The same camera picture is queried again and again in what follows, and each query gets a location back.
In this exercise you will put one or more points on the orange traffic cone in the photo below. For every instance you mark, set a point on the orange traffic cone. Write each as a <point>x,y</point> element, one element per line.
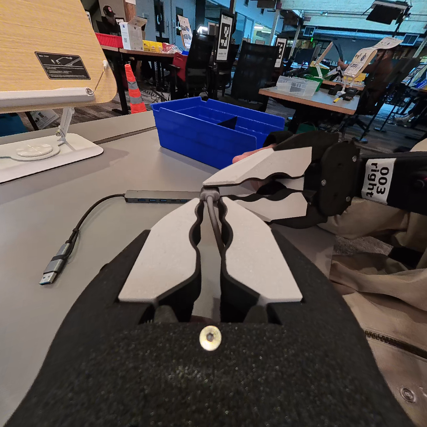
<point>133,93</point>

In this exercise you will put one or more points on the dark wooden table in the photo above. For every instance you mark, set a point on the dark wooden table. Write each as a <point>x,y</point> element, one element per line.
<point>143,53</point>

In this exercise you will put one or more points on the white cardboard box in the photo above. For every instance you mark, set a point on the white cardboard box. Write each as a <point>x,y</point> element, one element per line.
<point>131,35</point>

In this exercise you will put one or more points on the black office chair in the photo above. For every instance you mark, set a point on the black office chair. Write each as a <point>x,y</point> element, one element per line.
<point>200,63</point>
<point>255,76</point>

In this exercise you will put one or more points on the green plastic bin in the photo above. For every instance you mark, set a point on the green plastic bin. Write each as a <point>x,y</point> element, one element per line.
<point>318,71</point>

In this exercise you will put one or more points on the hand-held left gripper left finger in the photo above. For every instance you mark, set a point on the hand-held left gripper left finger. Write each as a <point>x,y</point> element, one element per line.
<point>166,260</point>

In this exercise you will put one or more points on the wooden book stand white base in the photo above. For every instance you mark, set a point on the wooden book stand white base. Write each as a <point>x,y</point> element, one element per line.
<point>50,33</point>

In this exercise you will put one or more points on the person's right forearm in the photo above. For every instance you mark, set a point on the person's right forearm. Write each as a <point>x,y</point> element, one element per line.
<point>373,220</point>

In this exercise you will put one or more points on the dark grey usb hub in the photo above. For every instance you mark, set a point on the dark grey usb hub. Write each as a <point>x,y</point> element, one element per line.
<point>150,196</point>

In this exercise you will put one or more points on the blue plastic bin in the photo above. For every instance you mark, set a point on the blue plastic bin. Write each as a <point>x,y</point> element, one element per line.
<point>200,140</point>

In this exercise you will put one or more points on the white marker tag sign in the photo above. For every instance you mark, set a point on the white marker tag sign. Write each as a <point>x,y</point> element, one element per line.
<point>281,53</point>
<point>225,36</point>

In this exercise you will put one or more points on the clear plastic container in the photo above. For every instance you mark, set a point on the clear plastic container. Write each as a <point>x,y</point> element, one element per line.
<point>297,86</point>

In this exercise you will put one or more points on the person's beige jacket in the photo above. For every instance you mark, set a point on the person's beige jacket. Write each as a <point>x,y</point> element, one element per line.
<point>383,300</point>

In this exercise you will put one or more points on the yellow boxes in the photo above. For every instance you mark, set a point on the yellow boxes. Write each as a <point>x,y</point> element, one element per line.
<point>152,46</point>

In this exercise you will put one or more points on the person's right hand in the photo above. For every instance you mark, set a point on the person's right hand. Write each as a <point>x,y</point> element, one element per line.
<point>248,156</point>

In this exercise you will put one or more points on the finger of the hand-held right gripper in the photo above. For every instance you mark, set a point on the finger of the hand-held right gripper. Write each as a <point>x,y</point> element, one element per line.
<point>287,206</point>
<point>267,163</point>

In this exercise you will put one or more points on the red plastic bin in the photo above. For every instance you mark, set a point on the red plastic bin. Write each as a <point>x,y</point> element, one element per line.
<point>108,40</point>

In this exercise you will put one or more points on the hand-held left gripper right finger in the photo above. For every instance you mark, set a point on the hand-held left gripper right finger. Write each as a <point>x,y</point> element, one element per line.
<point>260,263</point>

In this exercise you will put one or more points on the grey work table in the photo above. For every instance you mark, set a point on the grey work table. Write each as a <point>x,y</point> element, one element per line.
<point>313,101</point>

